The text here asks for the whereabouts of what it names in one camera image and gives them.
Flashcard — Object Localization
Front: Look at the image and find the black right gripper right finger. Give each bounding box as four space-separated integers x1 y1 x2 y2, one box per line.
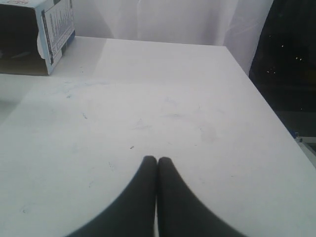
157 157 244 237

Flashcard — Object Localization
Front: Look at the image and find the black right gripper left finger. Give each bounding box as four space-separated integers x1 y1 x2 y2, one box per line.
69 156 157 237

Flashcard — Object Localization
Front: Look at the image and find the blue white cardboard box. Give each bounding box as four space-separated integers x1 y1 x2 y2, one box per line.
0 0 76 76

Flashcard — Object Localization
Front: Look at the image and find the metal frame at table edge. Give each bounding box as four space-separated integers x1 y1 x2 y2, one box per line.
289 130 316 160

